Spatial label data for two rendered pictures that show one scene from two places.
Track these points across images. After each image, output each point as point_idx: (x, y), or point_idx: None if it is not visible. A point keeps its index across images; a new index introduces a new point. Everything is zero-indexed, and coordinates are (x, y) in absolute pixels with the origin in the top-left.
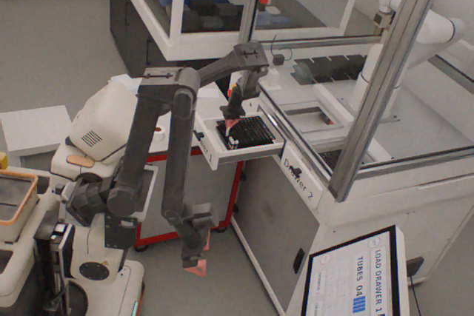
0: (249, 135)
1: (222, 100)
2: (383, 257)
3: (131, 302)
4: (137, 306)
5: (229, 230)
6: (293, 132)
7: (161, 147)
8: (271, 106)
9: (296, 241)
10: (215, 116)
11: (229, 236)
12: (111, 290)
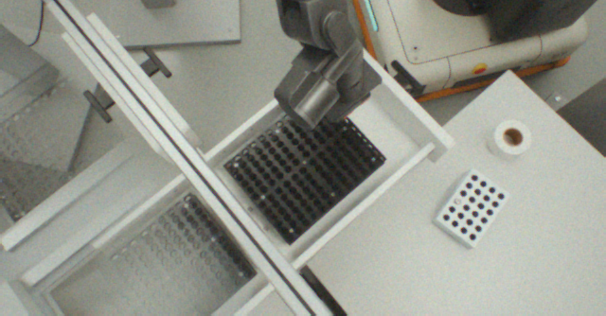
0: (288, 142)
1: None
2: None
3: (382, 22)
4: (376, 49)
5: (310, 278)
6: (168, 128)
7: (474, 111)
8: (252, 219)
9: None
10: (415, 294)
11: (305, 265)
12: (414, 23)
